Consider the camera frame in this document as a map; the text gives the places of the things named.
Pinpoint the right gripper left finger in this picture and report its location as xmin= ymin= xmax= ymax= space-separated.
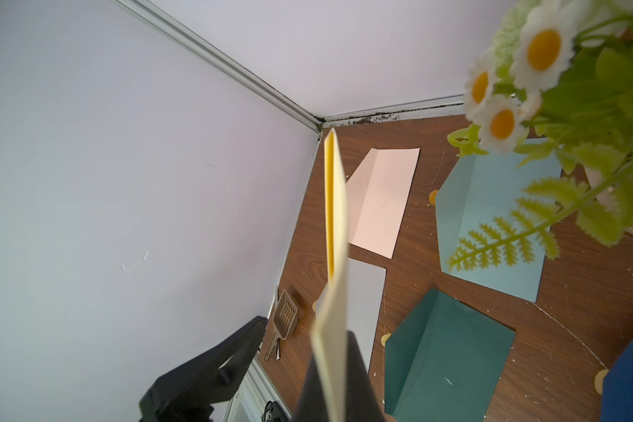
xmin=139 ymin=316 xmax=268 ymax=421

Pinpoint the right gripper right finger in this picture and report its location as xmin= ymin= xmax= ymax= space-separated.
xmin=292 ymin=332 xmax=385 ymax=422

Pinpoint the cream yellow envelope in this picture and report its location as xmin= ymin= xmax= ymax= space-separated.
xmin=311 ymin=129 xmax=349 ymax=421

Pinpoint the dark green envelope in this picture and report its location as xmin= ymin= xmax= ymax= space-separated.
xmin=384 ymin=288 xmax=515 ymax=421

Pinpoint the grey envelope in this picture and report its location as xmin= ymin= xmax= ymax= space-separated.
xmin=346 ymin=258 xmax=386 ymax=372

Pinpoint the mint green envelope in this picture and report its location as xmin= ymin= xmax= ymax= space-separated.
xmin=436 ymin=153 xmax=561 ymax=302

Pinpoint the pink envelope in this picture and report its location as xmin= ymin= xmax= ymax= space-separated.
xmin=346 ymin=148 xmax=420 ymax=258

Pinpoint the artificial green flower plant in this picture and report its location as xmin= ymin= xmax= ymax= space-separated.
xmin=448 ymin=1 xmax=633 ymax=268

